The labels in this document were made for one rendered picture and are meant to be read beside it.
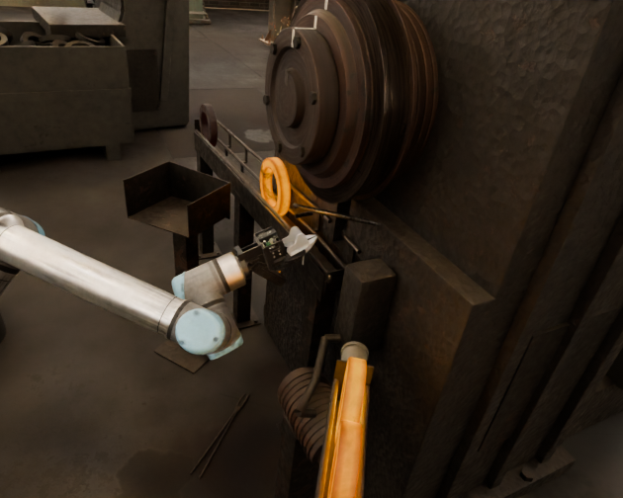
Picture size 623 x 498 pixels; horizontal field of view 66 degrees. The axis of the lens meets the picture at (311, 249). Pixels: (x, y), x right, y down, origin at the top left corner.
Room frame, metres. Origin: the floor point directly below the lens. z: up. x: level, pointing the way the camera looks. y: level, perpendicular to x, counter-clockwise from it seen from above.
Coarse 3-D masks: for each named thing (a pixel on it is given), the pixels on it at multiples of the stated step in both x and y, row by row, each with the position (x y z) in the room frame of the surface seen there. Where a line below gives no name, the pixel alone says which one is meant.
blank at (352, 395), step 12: (348, 360) 0.63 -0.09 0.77; (360, 360) 0.63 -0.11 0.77; (348, 372) 0.58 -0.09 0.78; (360, 372) 0.59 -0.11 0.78; (348, 384) 0.56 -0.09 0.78; (360, 384) 0.56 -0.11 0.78; (348, 396) 0.54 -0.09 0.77; (360, 396) 0.54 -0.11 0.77; (348, 408) 0.53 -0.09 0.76; (360, 408) 0.53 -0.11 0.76; (348, 420) 0.52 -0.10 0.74; (336, 432) 0.54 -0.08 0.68
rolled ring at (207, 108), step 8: (208, 104) 2.04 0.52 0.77; (200, 112) 2.08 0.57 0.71; (208, 112) 1.98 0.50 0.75; (200, 120) 2.09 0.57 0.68; (208, 120) 1.97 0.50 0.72; (216, 120) 1.97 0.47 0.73; (200, 128) 2.09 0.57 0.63; (208, 128) 2.08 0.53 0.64; (216, 128) 1.96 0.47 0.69; (208, 136) 2.05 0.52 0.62; (216, 136) 1.96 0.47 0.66; (216, 144) 1.98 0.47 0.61
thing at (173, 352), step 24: (168, 168) 1.50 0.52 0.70; (144, 192) 1.40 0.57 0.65; (168, 192) 1.50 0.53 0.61; (192, 192) 1.47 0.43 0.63; (216, 192) 1.33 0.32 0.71; (144, 216) 1.34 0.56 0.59; (168, 216) 1.34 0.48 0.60; (192, 216) 1.23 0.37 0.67; (216, 216) 1.33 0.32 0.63; (192, 240) 1.34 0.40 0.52; (192, 264) 1.34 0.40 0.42; (168, 360) 1.27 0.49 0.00; (192, 360) 1.28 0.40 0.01
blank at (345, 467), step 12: (348, 432) 0.45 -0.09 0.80; (360, 432) 0.46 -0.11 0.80; (336, 444) 0.48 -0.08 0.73; (348, 444) 0.43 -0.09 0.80; (360, 444) 0.43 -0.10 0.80; (336, 456) 0.42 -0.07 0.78; (348, 456) 0.41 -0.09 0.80; (360, 456) 0.41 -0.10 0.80; (336, 468) 0.40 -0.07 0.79; (348, 468) 0.40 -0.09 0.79; (336, 480) 0.38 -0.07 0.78; (348, 480) 0.38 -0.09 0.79; (336, 492) 0.37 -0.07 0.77; (348, 492) 0.37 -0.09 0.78
